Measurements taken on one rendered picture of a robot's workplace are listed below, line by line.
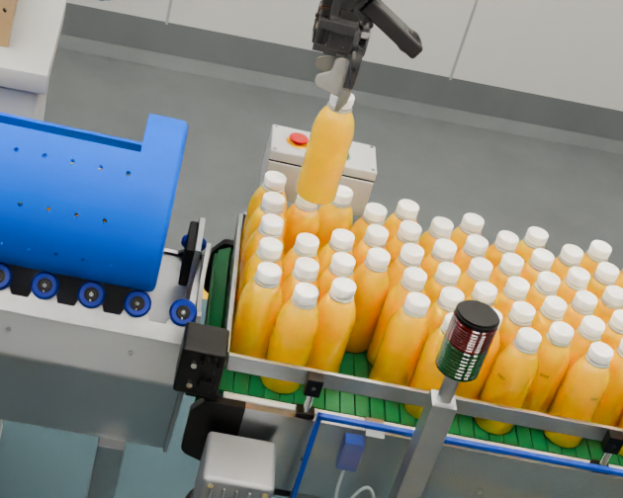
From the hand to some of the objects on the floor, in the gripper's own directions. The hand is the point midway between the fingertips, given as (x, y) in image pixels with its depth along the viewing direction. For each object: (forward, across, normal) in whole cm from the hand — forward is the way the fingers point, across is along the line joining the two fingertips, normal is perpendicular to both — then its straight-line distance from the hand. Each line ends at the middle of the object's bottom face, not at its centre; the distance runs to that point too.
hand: (342, 98), depth 198 cm
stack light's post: (+132, +43, +20) cm, 140 cm away
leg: (+132, +14, -24) cm, 135 cm away
